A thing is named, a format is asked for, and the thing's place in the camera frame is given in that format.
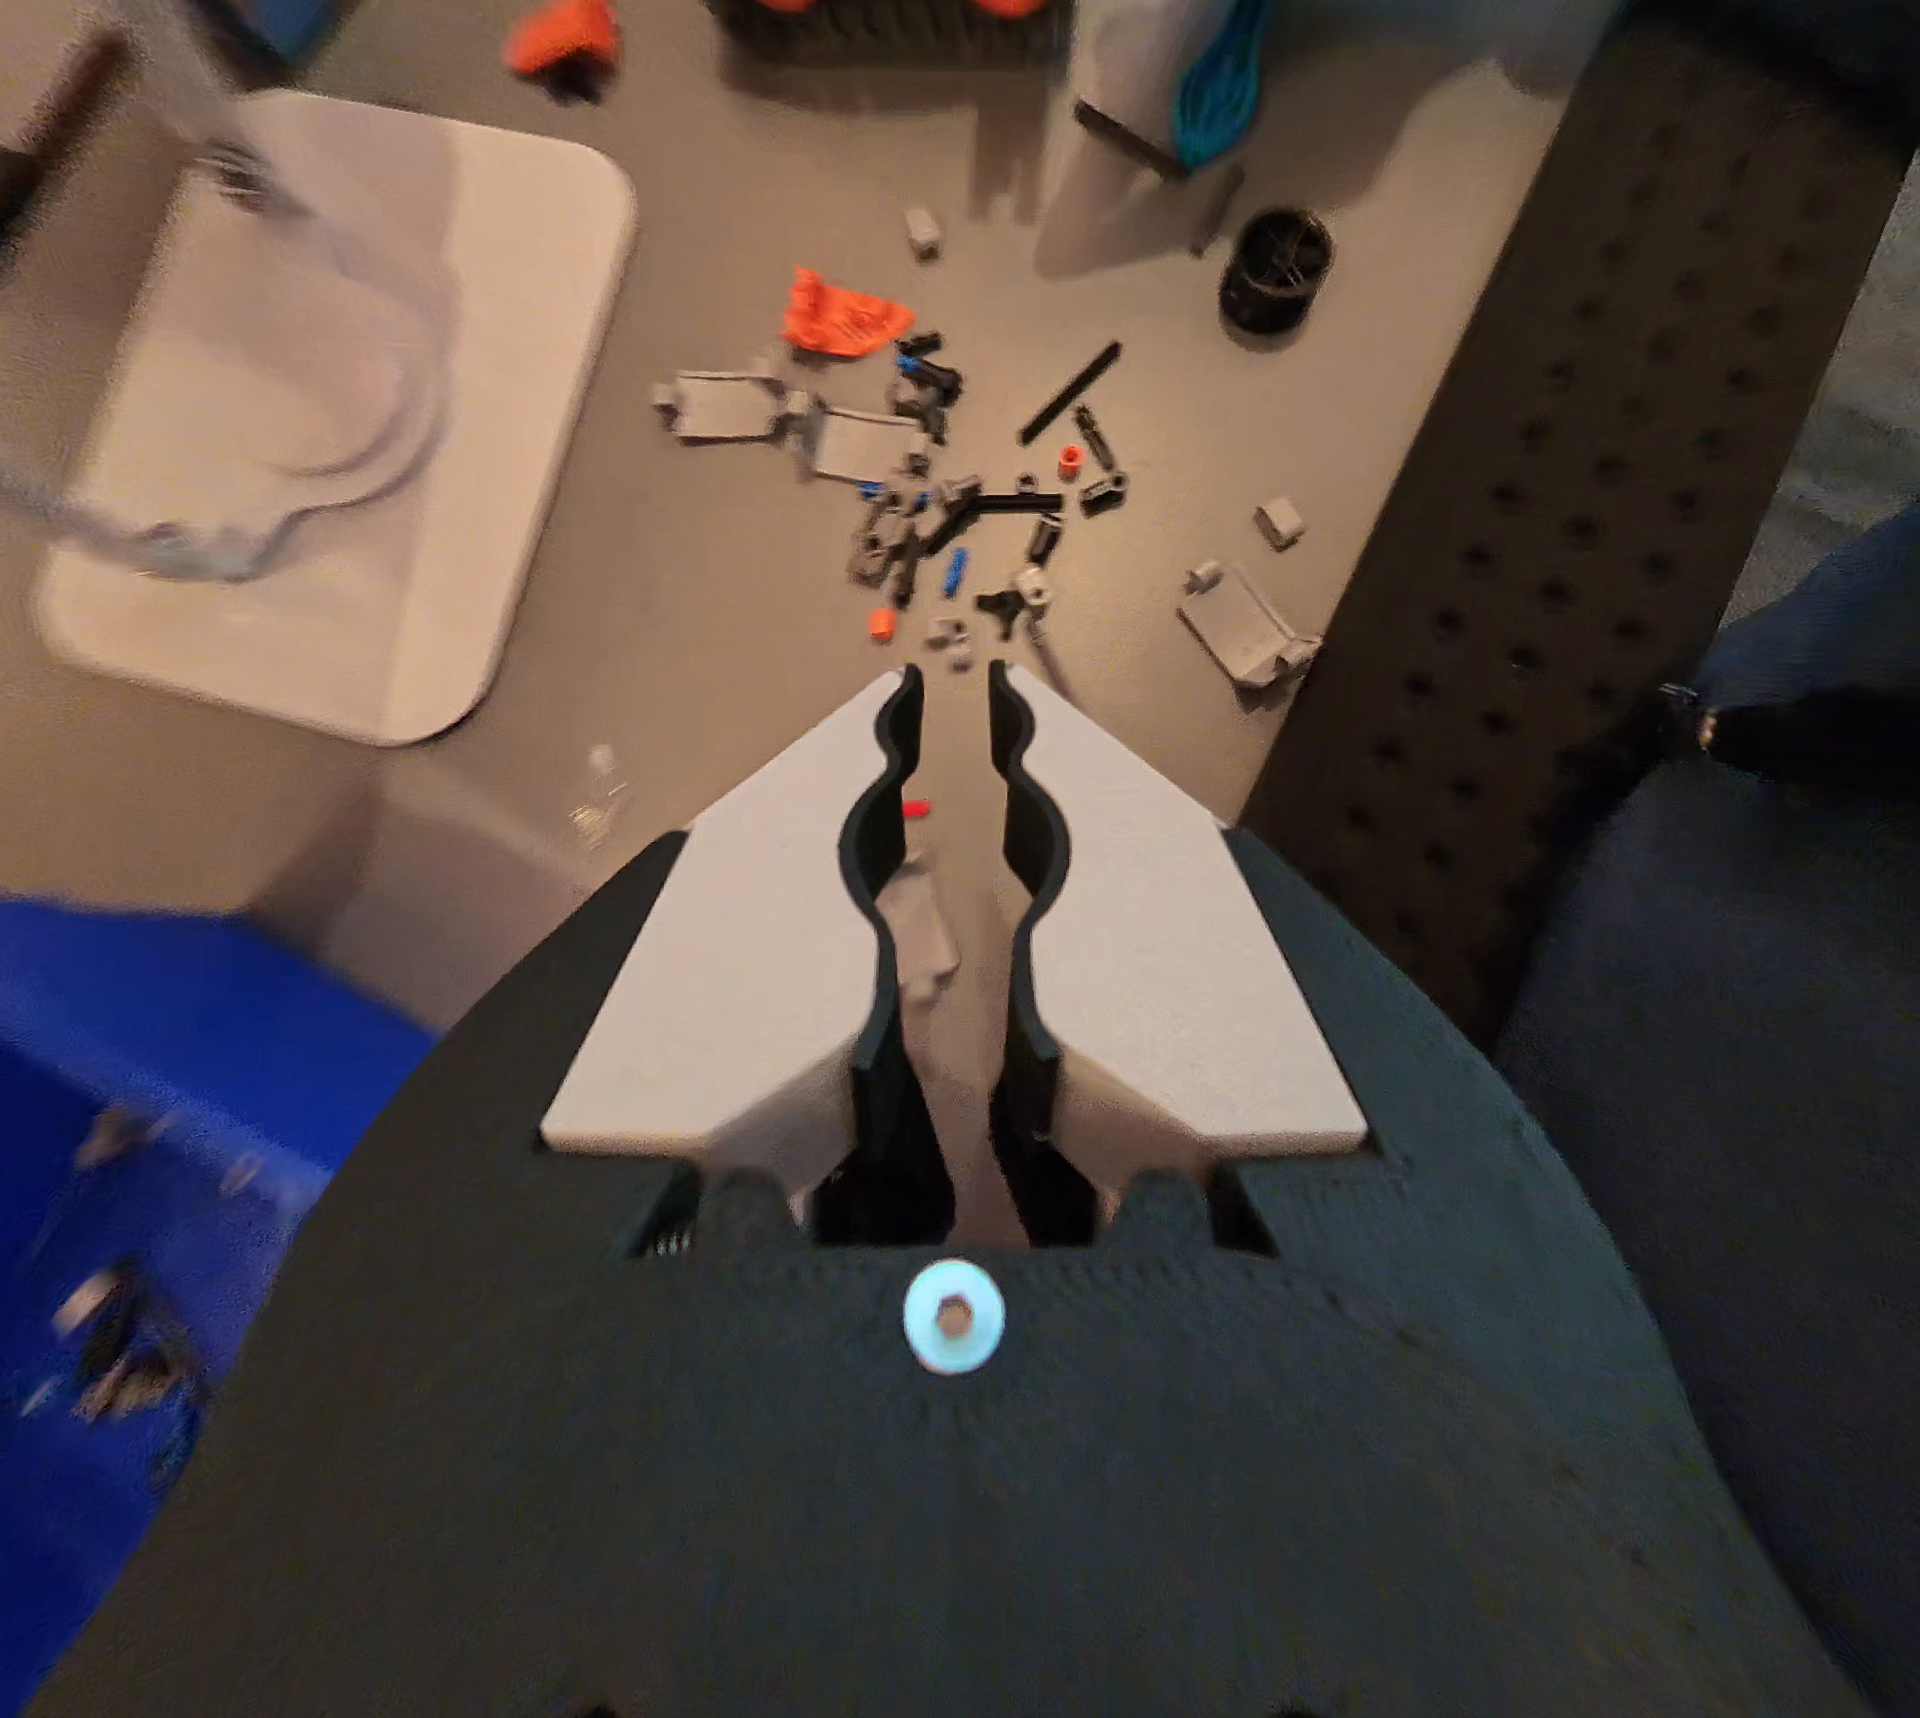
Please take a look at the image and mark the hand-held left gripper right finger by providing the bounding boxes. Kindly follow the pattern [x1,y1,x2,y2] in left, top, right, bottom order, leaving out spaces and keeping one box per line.
[988,663,1373,1191]

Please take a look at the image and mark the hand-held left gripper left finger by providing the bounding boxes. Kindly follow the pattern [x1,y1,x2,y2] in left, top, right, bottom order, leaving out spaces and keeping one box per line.
[538,666,928,1198]

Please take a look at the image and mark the black toy wheel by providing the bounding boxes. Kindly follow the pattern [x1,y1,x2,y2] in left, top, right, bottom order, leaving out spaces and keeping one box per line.
[1217,207,1337,339]

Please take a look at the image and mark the blue plastic bin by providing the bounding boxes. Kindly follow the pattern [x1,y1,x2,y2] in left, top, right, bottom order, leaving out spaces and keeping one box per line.
[0,896,440,1718]

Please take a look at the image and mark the pile of toy parts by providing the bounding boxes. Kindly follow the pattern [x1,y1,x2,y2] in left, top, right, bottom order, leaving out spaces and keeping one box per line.
[15,1104,273,1435]

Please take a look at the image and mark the light blue brick tool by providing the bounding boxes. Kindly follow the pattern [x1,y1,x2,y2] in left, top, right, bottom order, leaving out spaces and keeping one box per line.
[1167,0,1305,177]

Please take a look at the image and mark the small clear plastic bag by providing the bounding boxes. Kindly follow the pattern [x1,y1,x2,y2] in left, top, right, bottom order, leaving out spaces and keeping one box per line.
[570,742,632,851]

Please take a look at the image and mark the long black toy axle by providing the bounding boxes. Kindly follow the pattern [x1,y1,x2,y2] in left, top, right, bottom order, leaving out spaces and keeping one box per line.
[1073,97,1195,183]

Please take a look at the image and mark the dark grey toy beam assembly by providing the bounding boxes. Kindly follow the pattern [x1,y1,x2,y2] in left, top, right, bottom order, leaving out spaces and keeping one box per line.
[847,479,961,596]

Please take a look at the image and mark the orange ribbed toy wedge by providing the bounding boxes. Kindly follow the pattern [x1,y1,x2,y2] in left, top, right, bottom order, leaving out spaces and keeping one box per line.
[780,267,918,362]

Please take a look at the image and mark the scattered black toy pins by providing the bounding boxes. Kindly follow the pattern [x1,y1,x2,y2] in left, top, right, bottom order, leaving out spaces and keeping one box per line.
[856,332,1126,642]

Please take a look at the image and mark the orange toy cone part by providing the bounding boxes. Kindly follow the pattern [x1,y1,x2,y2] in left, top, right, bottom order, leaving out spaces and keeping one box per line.
[503,0,625,100]

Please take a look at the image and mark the white book stand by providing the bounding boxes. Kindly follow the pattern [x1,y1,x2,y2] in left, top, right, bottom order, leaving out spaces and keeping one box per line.
[0,23,638,749]

